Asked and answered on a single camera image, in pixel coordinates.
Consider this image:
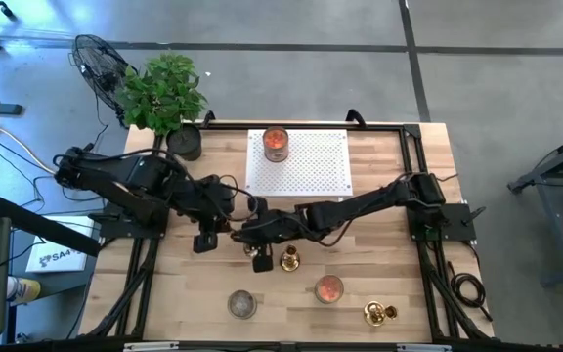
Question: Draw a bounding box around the silver bracket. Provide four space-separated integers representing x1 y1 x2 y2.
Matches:
123 341 180 352
396 343 454 352

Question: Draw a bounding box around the black desk beam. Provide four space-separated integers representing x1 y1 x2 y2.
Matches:
0 194 103 259

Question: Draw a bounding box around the black floor fan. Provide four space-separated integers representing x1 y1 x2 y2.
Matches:
69 33 134 129

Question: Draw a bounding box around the white perforated shelf riser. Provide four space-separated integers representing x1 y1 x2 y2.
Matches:
244 128 355 201

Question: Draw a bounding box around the dark metal stand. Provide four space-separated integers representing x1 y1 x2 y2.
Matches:
506 124 563 287

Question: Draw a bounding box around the yellow white spray can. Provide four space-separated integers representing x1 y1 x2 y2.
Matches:
6 275 42 306

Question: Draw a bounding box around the white printed box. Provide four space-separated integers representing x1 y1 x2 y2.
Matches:
24 214 96 274

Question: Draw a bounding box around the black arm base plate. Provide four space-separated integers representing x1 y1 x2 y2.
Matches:
96 203 169 241
407 202 477 243

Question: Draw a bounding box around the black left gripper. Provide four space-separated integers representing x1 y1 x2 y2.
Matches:
191 173 238 254

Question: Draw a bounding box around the black aluminium rig frame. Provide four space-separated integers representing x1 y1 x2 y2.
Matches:
79 119 497 343

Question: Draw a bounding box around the black coiled cable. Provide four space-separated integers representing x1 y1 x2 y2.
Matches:
450 261 494 323

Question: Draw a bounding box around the red candle tin heart label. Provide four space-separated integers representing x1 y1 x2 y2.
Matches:
314 274 345 305
262 125 291 163

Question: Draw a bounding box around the green potted plant black pot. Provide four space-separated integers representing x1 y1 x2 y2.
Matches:
116 52 209 162

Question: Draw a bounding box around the white cable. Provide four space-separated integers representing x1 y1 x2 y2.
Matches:
0 126 58 176

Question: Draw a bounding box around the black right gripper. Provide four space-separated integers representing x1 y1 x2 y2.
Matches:
231 195 307 274

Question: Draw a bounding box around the silver candle tin floral label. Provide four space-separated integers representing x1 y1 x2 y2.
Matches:
227 288 259 321

